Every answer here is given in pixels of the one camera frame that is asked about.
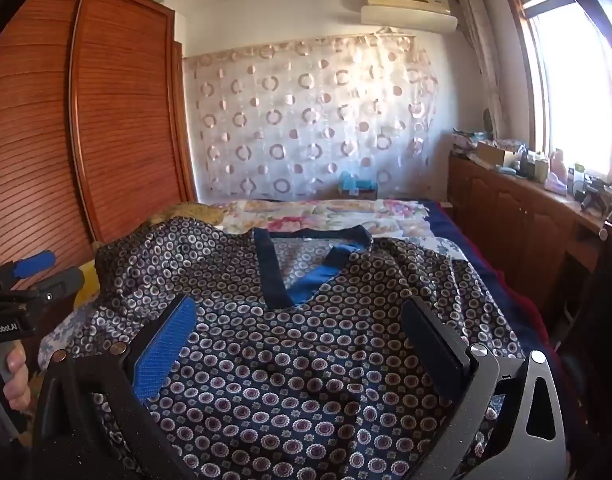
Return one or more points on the tied pale window drape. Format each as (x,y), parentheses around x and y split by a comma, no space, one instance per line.
(481,60)

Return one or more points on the sheer circle-pattern curtain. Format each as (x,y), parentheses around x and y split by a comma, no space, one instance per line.
(306,120)

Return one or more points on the open cardboard box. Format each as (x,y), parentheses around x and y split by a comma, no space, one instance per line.
(496,155)

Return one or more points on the person's left hand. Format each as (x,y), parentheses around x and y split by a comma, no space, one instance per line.
(18,375)

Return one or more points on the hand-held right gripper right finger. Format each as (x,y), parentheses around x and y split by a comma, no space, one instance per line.
(433,350)

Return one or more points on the grey oval object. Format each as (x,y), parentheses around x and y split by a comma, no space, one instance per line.
(487,122)

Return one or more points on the wooden low cabinet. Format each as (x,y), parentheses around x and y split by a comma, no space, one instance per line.
(511,215)

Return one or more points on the wall air conditioner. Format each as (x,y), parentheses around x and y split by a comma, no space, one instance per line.
(411,7)

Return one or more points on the wooden louvered wardrobe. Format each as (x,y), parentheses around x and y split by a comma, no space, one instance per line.
(85,135)

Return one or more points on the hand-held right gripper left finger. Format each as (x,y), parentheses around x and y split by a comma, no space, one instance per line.
(160,350)

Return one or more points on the navy circle-print garment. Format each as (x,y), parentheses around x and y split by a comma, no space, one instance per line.
(296,360)

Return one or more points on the white cup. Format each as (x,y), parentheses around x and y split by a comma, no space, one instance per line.
(541,170)

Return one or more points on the white blue-floral cloth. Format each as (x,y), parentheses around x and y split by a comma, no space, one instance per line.
(60,335)

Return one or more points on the black handheld device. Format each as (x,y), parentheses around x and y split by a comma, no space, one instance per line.
(586,192)
(608,200)

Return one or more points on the floral quilt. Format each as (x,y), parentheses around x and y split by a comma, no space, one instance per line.
(311,217)

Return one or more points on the wood-framed window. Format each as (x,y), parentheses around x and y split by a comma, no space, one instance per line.
(571,85)

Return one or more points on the brown patterned cloth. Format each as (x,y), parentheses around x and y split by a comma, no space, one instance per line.
(185,212)

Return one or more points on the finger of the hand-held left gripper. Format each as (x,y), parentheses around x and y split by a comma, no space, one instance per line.
(60,282)
(34,264)

